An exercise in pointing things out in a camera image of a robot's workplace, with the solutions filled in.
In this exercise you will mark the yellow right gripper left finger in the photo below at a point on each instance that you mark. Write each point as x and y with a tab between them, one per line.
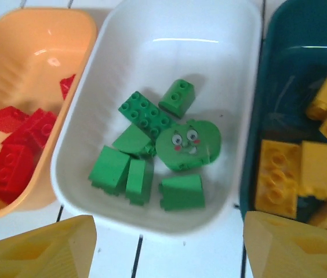
36	255

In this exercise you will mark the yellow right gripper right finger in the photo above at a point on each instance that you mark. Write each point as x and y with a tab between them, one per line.
297	255

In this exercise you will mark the orange-yellow long lego brick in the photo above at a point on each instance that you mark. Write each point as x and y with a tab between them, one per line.
278	176

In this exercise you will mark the red lego brick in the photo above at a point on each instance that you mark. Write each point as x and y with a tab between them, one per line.
39	126
10	168
68	85
5	118

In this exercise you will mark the green lego with face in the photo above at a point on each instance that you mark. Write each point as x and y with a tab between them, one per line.
189	144

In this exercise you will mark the small green sloped lego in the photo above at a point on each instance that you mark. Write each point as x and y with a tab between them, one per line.
178	97

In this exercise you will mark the orange plastic container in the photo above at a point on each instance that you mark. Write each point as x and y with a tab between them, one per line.
21	58

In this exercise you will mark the teal plastic container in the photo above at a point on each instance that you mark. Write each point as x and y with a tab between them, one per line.
282	58

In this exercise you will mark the white plastic container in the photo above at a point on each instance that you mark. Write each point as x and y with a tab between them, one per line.
166	43

